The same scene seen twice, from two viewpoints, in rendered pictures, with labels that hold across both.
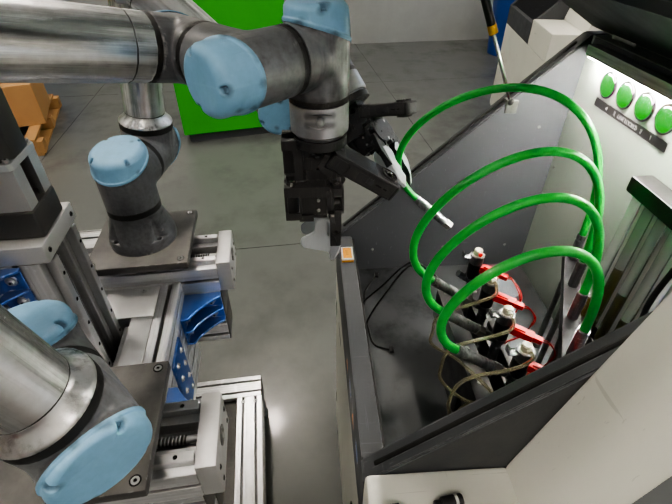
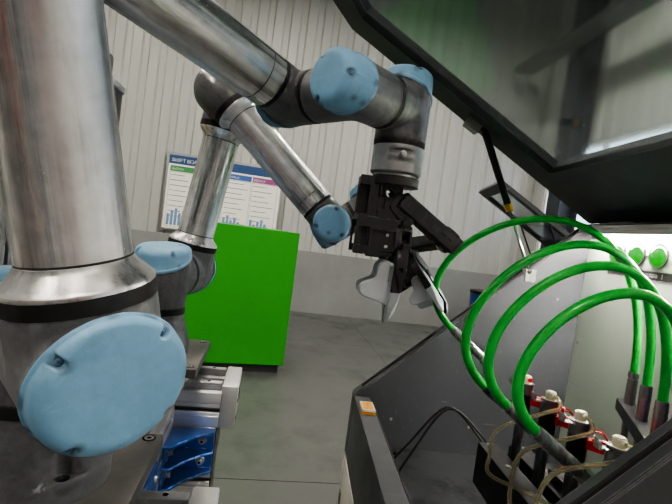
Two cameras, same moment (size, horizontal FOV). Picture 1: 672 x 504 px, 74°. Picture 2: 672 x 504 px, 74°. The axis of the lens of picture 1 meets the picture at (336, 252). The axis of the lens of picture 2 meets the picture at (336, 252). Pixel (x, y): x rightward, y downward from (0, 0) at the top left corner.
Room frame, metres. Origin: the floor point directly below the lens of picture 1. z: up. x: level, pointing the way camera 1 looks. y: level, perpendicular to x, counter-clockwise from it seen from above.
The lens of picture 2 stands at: (-0.10, 0.10, 1.34)
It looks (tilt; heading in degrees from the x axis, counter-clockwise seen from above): 2 degrees down; 359
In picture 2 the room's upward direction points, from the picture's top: 8 degrees clockwise
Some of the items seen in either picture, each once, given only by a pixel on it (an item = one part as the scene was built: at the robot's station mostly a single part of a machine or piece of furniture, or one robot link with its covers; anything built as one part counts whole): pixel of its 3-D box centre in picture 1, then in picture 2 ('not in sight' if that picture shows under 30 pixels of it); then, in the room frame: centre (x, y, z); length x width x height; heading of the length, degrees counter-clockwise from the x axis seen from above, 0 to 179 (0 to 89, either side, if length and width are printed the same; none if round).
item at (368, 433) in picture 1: (355, 342); (378, 503); (0.68, -0.04, 0.87); 0.62 x 0.04 x 0.16; 3
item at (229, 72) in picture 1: (238, 68); (348, 90); (0.49, 0.10, 1.53); 0.11 x 0.11 x 0.08; 46
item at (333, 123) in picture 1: (319, 118); (396, 164); (0.55, 0.02, 1.45); 0.08 x 0.08 x 0.05
